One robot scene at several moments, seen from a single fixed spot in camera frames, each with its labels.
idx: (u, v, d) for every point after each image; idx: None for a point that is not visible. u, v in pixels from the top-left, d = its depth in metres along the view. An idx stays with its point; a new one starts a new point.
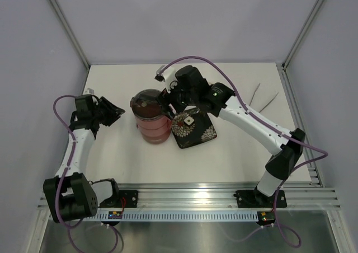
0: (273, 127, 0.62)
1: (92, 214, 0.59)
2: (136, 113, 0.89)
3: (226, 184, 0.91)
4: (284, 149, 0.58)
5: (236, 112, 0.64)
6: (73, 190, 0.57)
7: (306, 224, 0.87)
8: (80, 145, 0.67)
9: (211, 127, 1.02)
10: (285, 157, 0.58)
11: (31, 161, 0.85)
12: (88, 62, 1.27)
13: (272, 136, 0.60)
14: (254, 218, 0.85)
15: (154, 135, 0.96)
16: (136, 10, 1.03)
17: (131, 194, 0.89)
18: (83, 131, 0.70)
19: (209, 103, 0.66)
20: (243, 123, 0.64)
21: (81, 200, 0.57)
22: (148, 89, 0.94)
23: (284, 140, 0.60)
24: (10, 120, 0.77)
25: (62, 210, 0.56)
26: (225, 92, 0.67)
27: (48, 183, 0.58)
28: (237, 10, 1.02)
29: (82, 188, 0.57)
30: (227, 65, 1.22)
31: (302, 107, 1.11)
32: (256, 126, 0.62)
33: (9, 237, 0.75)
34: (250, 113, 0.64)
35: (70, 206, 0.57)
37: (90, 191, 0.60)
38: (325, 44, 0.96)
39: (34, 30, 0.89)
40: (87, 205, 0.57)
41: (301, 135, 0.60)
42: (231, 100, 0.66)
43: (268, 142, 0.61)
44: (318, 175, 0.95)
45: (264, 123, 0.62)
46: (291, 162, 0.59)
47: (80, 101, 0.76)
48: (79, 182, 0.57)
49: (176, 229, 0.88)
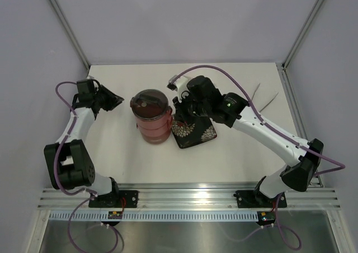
0: (290, 138, 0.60)
1: (89, 182, 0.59)
2: (136, 112, 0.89)
3: (226, 184, 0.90)
4: (302, 160, 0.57)
5: (251, 123, 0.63)
6: (72, 155, 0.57)
7: (306, 224, 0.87)
8: (80, 120, 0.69)
9: (211, 127, 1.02)
10: (305, 169, 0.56)
11: (31, 161, 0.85)
12: (88, 62, 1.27)
13: (290, 148, 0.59)
14: (254, 218, 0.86)
15: (154, 134, 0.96)
16: (136, 10, 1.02)
17: (131, 195, 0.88)
18: (84, 109, 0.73)
19: (222, 114, 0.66)
20: (258, 134, 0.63)
21: (80, 165, 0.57)
22: (149, 89, 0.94)
23: (302, 151, 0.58)
24: (11, 120, 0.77)
25: (61, 176, 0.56)
26: (238, 103, 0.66)
27: (48, 148, 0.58)
28: (237, 11, 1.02)
29: (81, 153, 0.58)
30: (227, 65, 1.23)
31: (301, 107, 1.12)
32: (272, 137, 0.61)
33: (9, 237, 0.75)
34: (265, 123, 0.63)
35: (68, 172, 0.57)
37: (89, 160, 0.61)
38: (325, 45, 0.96)
39: (34, 29, 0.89)
40: (85, 171, 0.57)
41: (320, 147, 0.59)
42: (245, 111, 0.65)
43: (285, 153, 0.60)
44: (318, 175, 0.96)
45: (281, 134, 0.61)
46: (310, 175, 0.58)
47: (81, 84, 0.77)
48: (79, 147, 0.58)
49: (176, 229, 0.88)
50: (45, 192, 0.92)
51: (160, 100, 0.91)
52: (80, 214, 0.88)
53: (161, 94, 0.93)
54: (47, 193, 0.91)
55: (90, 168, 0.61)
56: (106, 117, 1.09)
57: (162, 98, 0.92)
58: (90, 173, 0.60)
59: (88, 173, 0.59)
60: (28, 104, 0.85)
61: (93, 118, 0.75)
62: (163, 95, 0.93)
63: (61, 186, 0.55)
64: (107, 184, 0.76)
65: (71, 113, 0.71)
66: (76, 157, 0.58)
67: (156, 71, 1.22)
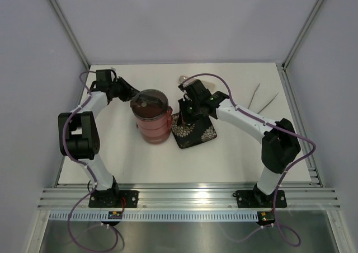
0: (258, 118, 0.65)
1: (94, 153, 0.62)
2: (135, 113, 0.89)
3: (226, 184, 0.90)
4: (267, 134, 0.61)
5: (227, 109, 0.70)
6: (82, 124, 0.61)
7: (306, 224, 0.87)
8: (94, 99, 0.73)
9: (211, 127, 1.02)
10: (269, 141, 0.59)
11: (31, 161, 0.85)
12: (88, 62, 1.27)
13: (257, 125, 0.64)
14: (254, 218, 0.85)
15: (153, 135, 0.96)
16: (136, 10, 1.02)
17: (131, 195, 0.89)
18: (99, 93, 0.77)
19: (207, 107, 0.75)
20: (234, 119, 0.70)
21: (87, 135, 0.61)
22: (150, 89, 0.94)
23: (268, 128, 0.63)
24: (11, 120, 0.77)
25: (69, 143, 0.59)
26: (221, 98, 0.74)
27: (61, 116, 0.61)
28: (237, 10, 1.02)
29: (90, 123, 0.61)
30: (227, 65, 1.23)
31: (301, 107, 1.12)
32: (244, 118, 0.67)
33: (9, 236, 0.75)
34: (239, 108, 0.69)
35: (76, 140, 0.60)
37: (95, 133, 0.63)
38: (325, 44, 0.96)
39: (34, 29, 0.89)
40: (91, 141, 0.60)
41: (287, 123, 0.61)
42: (225, 102, 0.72)
43: (255, 133, 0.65)
44: (318, 175, 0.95)
45: (251, 116, 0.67)
46: (279, 150, 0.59)
47: (100, 73, 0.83)
48: (88, 118, 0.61)
49: (177, 229, 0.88)
50: (45, 192, 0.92)
51: (160, 101, 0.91)
52: (79, 214, 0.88)
53: (161, 95, 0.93)
54: (46, 193, 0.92)
55: (96, 140, 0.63)
56: (106, 118, 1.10)
57: (162, 98, 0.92)
58: (95, 145, 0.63)
59: (94, 145, 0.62)
60: (28, 104, 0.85)
61: (106, 102, 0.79)
62: (163, 96, 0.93)
63: (67, 151, 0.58)
64: (109, 182, 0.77)
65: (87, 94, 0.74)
66: (85, 126, 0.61)
67: (156, 71, 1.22)
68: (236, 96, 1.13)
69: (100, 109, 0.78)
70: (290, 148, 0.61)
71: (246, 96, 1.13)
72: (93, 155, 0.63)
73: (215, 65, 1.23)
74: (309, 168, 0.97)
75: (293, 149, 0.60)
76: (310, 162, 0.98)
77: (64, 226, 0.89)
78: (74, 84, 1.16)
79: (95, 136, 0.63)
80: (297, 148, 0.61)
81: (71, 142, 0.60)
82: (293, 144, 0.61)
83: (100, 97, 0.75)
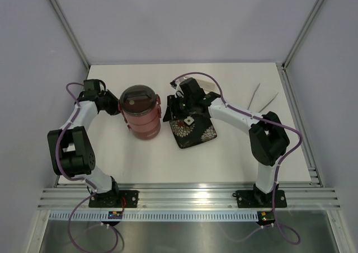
0: (245, 112, 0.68)
1: (90, 169, 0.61)
2: (126, 111, 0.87)
3: (226, 185, 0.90)
4: (253, 126, 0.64)
5: (218, 107, 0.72)
6: (74, 141, 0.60)
7: (306, 224, 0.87)
8: (83, 112, 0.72)
9: (211, 127, 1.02)
10: (255, 133, 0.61)
11: (31, 162, 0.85)
12: (88, 62, 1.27)
13: (244, 118, 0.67)
14: (254, 218, 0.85)
15: (146, 130, 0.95)
16: (136, 10, 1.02)
17: (131, 195, 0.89)
18: (88, 103, 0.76)
19: (201, 106, 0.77)
20: (224, 115, 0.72)
21: (80, 151, 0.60)
22: (130, 87, 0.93)
23: (255, 121, 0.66)
24: (11, 120, 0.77)
25: (62, 161, 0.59)
26: (213, 97, 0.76)
27: (52, 134, 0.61)
28: (238, 11, 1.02)
29: (81, 138, 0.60)
30: (227, 65, 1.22)
31: (301, 107, 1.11)
32: (232, 114, 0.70)
33: (9, 237, 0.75)
34: (229, 105, 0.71)
35: (69, 158, 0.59)
37: (89, 148, 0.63)
38: (325, 44, 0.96)
39: (34, 29, 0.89)
40: (86, 158, 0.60)
41: (273, 116, 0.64)
42: (216, 100, 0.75)
43: (244, 126, 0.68)
44: (318, 175, 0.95)
45: (240, 111, 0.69)
46: (266, 141, 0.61)
47: (88, 82, 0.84)
48: (80, 133, 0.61)
49: (177, 229, 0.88)
50: (45, 192, 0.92)
51: (147, 93, 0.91)
52: (80, 214, 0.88)
53: (145, 87, 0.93)
54: (46, 193, 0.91)
55: (91, 155, 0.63)
56: (105, 118, 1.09)
57: (147, 90, 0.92)
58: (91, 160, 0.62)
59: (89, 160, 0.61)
60: (28, 104, 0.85)
61: (96, 112, 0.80)
62: (146, 88, 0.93)
63: (62, 170, 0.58)
64: (108, 183, 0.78)
65: (76, 106, 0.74)
66: (78, 142, 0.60)
67: (156, 71, 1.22)
68: (236, 96, 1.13)
69: (90, 120, 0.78)
70: (278, 140, 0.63)
71: (246, 96, 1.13)
72: (90, 171, 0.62)
73: (215, 64, 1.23)
74: (309, 168, 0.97)
75: (281, 140, 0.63)
76: (310, 162, 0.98)
77: (64, 226, 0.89)
78: (74, 84, 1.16)
79: (89, 151, 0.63)
80: (285, 140, 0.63)
81: (65, 160, 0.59)
82: (281, 136, 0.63)
83: (90, 106, 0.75)
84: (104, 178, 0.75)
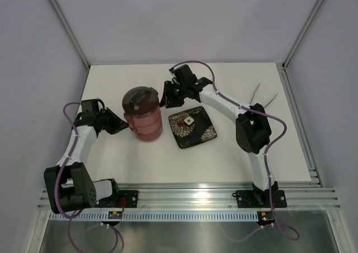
0: (234, 102, 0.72)
1: (90, 206, 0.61)
2: (137, 114, 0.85)
3: (226, 184, 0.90)
4: (240, 115, 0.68)
5: (210, 94, 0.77)
6: (74, 180, 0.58)
7: (306, 224, 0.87)
8: (81, 140, 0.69)
9: (211, 127, 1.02)
10: (240, 122, 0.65)
11: (31, 162, 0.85)
12: (88, 62, 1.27)
13: (232, 108, 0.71)
14: (254, 218, 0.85)
15: (155, 128, 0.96)
16: (136, 10, 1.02)
17: (131, 195, 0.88)
18: (86, 128, 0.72)
19: (192, 90, 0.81)
20: (215, 103, 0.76)
21: (80, 191, 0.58)
22: (125, 94, 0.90)
23: (241, 111, 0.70)
24: (11, 120, 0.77)
25: (61, 201, 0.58)
26: (205, 83, 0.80)
27: (48, 172, 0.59)
28: (237, 10, 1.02)
29: (80, 178, 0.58)
30: (226, 65, 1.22)
31: (302, 107, 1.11)
32: (222, 102, 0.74)
33: (9, 237, 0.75)
34: (220, 93, 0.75)
35: (68, 197, 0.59)
37: (89, 183, 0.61)
38: (325, 44, 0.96)
39: (34, 30, 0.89)
40: (85, 196, 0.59)
41: (259, 108, 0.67)
42: (207, 87, 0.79)
43: (232, 115, 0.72)
44: (318, 175, 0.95)
45: (229, 99, 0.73)
46: (250, 131, 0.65)
47: (86, 103, 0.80)
48: (79, 172, 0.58)
49: (177, 229, 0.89)
50: (45, 192, 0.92)
51: (145, 93, 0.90)
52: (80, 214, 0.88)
53: (138, 88, 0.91)
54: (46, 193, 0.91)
55: (92, 190, 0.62)
56: None
57: (144, 88, 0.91)
58: (92, 195, 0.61)
59: (89, 197, 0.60)
60: (28, 104, 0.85)
61: (94, 137, 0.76)
62: (140, 88, 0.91)
63: (61, 210, 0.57)
64: (109, 188, 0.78)
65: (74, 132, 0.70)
66: (76, 182, 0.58)
67: (156, 71, 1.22)
68: (236, 96, 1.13)
69: (90, 145, 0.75)
70: (262, 129, 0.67)
71: (246, 96, 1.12)
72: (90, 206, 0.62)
73: (215, 64, 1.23)
74: (309, 168, 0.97)
75: (264, 131, 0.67)
76: (310, 162, 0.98)
77: (64, 226, 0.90)
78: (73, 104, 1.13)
79: (89, 186, 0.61)
80: (268, 130, 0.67)
81: (64, 197, 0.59)
82: (264, 127, 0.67)
83: (88, 132, 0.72)
84: (103, 188, 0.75)
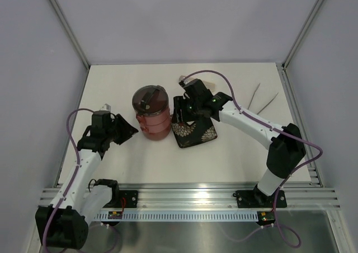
0: (264, 122, 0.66)
1: (79, 247, 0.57)
2: (149, 113, 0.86)
3: (226, 185, 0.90)
4: (273, 140, 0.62)
5: (231, 112, 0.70)
6: (64, 226, 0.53)
7: (306, 224, 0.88)
8: (80, 174, 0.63)
9: (212, 127, 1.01)
10: (276, 148, 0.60)
11: (30, 161, 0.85)
12: (88, 62, 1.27)
13: (264, 130, 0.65)
14: (254, 218, 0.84)
15: (166, 125, 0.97)
16: (136, 10, 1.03)
17: (131, 195, 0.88)
18: (90, 155, 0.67)
19: (210, 108, 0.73)
20: (238, 123, 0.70)
21: (69, 235, 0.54)
22: (134, 95, 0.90)
23: (276, 134, 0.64)
24: (10, 120, 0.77)
25: (49, 238, 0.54)
26: (224, 99, 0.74)
27: (40, 211, 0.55)
28: (237, 10, 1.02)
29: (69, 225, 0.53)
30: (226, 65, 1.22)
31: (301, 107, 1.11)
32: (248, 122, 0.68)
33: (8, 236, 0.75)
34: (243, 112, 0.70)
35: (56, 236, 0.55)
37: (81, 225, 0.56)
38: (325, 43, 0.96)
39: (34, 29, 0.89)
40: (74, 240, 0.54)
41: (293, 129, 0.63)
42: (229, 104, 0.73)
43: (262, 137, 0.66)
44: (318, 175, 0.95)
45: (257, 120, 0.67)
46: (287, 156, 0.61)
47: (97, 117, 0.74)
48: (69, 220, 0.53)
49: (177, 229, 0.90)
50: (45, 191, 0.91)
51: (154, 91, 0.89)
52: None
53: (146, 87, 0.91)
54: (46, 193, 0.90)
55: (83, 231, 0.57)
56: None
57: (152, 87, 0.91)
58: (83, 236, 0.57)
59: (79, 239, 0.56)
60: (28, 104, 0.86)
61: (99, 160, 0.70)
62: (148, 88, 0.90)
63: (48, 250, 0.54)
64: (108, 196, 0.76)
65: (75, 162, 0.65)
66: (66, 228, 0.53)
67: (156, 71, 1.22)
68: (236, 96, 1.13)
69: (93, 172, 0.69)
70: (295, 152, 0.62)
71: (246, 97, 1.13)
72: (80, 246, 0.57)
73: (215, 64, 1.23)
74: (309, 168, 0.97)
75: (298, 154, 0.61)
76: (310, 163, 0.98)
77: None
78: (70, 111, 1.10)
79: (81, 228, 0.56)
80: (303, 153, 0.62)
81: (53, 234, 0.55)
82: (299, 149, 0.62)
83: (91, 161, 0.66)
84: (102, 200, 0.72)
